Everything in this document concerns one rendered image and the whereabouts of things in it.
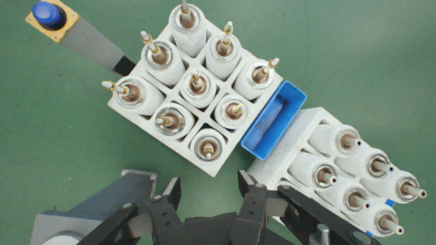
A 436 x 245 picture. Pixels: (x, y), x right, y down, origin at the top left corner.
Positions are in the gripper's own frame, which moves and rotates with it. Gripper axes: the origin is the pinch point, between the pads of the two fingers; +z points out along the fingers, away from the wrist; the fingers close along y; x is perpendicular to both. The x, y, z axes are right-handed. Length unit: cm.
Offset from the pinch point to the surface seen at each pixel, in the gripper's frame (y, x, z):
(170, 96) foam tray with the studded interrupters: -10.4, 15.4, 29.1
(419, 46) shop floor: 109, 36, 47
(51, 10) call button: -26.9, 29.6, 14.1
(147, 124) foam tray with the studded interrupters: -17.7, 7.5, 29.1
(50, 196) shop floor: -66, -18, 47
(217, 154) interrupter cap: 2.2, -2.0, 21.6
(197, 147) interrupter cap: -2.9, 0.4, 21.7
